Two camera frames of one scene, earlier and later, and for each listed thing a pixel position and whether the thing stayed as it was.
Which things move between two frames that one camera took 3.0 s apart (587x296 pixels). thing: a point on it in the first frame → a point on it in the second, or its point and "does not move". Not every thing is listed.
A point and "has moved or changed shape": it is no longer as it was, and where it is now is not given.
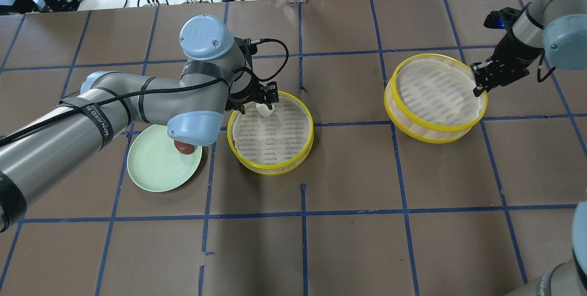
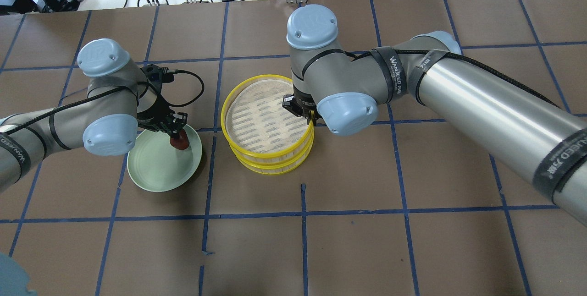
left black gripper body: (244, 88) → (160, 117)
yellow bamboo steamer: (272, 144) does not move
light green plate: (155, 163) does not move
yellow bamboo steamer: (430, 98) has moved or changed shape
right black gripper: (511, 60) → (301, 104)
